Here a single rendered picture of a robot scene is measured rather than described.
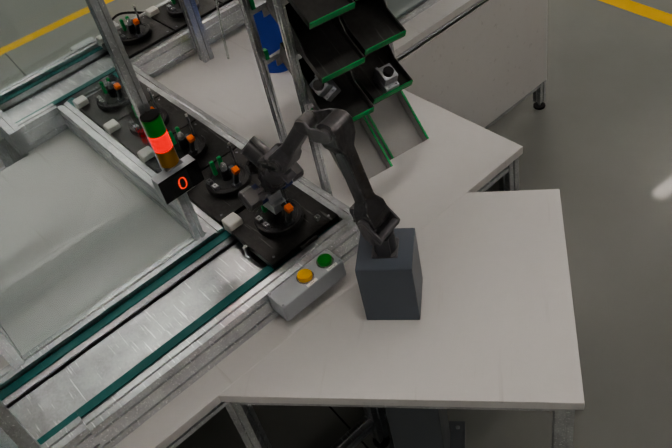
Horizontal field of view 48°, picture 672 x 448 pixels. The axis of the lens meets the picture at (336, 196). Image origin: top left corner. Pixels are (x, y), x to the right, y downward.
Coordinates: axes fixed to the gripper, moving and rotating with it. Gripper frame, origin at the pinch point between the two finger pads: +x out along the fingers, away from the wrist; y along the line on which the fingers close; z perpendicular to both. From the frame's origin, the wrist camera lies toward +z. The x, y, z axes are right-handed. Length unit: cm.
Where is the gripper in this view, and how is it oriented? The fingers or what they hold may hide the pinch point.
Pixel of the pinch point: (268, 190)
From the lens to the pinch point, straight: 207.6
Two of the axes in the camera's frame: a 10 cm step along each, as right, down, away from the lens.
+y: -7.4, 5.5, -3.9
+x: -2.3, 3.3, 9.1
